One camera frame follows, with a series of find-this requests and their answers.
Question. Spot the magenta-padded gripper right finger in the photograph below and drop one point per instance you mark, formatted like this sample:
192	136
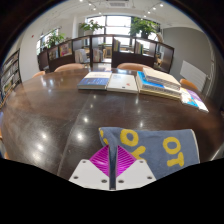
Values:
138	175

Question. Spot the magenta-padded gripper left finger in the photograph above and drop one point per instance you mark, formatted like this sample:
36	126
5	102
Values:
85	173

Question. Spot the grey towel with yellow letters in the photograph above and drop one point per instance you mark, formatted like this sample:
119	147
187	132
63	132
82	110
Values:
156	150

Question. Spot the orange chair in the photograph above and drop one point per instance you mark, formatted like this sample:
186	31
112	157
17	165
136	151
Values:
5	155

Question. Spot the thick blue-covered book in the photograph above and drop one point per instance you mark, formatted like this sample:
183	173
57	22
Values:
150	87

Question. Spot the white illustrated book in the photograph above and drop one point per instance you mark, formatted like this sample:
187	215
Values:
188	99

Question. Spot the dark blue book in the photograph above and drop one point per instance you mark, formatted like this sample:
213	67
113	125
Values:
95	81

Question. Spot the purple book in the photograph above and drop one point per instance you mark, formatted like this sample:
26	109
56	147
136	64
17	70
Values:
199	100

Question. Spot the beige book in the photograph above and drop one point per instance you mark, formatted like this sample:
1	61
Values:
161	77

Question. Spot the group of orange chairs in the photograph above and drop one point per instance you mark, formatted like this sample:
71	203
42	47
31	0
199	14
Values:
69	67

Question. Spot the large white radiator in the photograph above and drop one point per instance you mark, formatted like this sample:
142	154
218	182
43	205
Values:
193	75

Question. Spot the dark room divider shelf unit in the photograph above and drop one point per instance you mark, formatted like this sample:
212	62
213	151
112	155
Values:
133	60

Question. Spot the group of potted plants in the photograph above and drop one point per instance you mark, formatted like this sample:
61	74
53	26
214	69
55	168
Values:
144	26

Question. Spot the group of ceiling spotlights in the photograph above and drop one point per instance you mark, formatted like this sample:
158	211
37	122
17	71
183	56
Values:
161	5

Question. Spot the ceiling air conditioner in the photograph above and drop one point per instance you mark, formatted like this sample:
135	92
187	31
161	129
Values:
117	4

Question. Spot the wall bookshelf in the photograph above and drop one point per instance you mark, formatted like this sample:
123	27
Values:
10	75

